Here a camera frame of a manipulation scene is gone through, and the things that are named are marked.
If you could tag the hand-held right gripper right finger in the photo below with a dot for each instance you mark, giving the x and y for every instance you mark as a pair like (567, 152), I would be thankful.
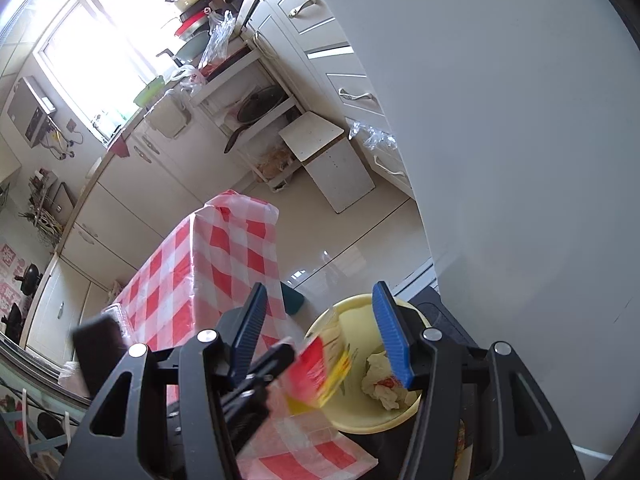
(392, 335)

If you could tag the crumpled white tissue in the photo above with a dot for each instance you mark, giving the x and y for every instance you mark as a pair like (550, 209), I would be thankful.
(382, 385)

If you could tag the cream drawer cabinet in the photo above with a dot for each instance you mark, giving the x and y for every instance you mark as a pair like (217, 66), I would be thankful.
(320, 40)

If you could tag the green bowl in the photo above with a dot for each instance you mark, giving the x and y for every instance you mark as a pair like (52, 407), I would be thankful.
(149, 92)

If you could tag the white hanging bin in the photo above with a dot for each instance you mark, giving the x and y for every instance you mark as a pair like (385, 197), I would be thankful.
(170, 117)

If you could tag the white plastic bag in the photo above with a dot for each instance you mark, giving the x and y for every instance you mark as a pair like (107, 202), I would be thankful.
(187, 77)

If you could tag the black cooking pot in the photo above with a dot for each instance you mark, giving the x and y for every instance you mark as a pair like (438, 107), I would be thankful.
(12, 322)

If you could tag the dark sliding door frame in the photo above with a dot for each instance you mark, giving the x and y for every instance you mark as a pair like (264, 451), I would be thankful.
(40, 370)

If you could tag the cream lower kitchen cabinets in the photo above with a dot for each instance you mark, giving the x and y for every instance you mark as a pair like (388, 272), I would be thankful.
(140, 195)

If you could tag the red cloth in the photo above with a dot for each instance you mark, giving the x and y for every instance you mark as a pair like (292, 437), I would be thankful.
(119, 147)

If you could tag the dark wok with lid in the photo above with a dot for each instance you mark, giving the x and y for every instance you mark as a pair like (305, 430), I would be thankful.
(260, 105)

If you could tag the silver wall water heater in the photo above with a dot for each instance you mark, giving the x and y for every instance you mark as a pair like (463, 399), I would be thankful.
(27, 112)

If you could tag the dark teal container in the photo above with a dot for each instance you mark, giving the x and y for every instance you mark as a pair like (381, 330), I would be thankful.
(294, 300)

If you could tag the red white checked tablecloth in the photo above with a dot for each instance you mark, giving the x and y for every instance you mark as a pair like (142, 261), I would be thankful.
(220, 255)

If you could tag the red yellow snack packet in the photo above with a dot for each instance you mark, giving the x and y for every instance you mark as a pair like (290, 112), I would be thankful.
(315, 375)

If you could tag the white small side table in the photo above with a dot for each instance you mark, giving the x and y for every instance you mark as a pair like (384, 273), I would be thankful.
(340, 170)

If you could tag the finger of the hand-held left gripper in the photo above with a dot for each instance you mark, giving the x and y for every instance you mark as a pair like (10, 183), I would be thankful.
(247, 412)
(272, 362)

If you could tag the black wok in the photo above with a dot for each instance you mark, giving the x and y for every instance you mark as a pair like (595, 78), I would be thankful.
(31, 280)

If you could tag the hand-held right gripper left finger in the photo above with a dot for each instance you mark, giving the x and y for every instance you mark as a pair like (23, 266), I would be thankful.
(247, 332)

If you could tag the kitchen window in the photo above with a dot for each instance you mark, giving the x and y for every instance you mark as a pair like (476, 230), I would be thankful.
(115, 40)

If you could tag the crinkled clear plastic bag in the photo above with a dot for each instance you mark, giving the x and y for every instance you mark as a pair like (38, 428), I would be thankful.
(375, 135)

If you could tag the floral paper bag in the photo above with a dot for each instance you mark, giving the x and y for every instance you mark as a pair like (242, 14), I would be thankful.
(115, 295)

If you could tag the white refrigerator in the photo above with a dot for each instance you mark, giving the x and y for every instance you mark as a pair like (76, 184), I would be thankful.
(500, 135)

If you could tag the pink patterned wall sticker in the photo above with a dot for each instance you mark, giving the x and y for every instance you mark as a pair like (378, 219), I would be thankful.
(10, 270)

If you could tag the stack of pans and bowls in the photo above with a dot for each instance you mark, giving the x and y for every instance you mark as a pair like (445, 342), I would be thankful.
(192, 20)

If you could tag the yellow plastic basin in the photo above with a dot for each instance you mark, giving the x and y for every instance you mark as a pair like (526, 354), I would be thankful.
(360, 417)

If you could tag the white shelf rack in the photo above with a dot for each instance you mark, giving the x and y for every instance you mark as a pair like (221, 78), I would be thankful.
(270, 77)

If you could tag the kitchen utensil rack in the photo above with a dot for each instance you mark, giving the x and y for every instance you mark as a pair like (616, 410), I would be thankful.
(42, 205)

